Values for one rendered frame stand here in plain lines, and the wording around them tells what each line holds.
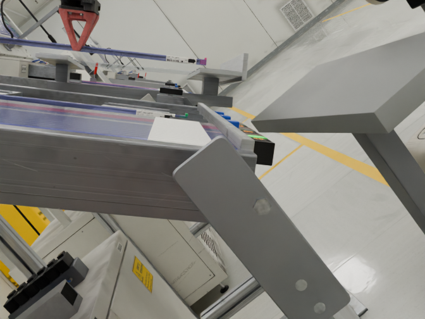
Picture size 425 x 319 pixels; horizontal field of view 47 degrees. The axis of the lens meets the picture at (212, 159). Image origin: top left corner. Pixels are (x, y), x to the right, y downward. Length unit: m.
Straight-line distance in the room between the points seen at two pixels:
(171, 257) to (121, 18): 6.89
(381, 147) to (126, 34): 7.66
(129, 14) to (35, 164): 8.19
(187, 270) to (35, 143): 1.62
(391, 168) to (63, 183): 0.78
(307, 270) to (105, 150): 0.18
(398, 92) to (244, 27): 7.91
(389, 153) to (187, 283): 1.17
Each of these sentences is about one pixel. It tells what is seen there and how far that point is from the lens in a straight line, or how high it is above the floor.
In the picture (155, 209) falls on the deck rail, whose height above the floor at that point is 0.74.
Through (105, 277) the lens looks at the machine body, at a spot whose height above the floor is 0.62.
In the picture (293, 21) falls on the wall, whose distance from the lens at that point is 8.80.
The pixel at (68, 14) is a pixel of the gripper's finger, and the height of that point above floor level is 1.02.
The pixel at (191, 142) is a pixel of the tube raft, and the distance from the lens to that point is 0.44.
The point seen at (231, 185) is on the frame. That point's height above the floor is 0.72.
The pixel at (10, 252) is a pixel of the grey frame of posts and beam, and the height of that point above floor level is 0.73.
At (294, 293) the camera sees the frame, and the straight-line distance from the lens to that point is 0.40.
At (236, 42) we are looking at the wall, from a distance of 8.58.
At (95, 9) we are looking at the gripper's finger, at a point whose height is 1.00.
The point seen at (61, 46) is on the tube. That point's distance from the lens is 1.01.
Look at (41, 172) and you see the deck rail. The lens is 0.41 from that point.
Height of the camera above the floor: 0.81
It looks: 10 degrees down
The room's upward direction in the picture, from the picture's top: 39 degrees counter-clockwise
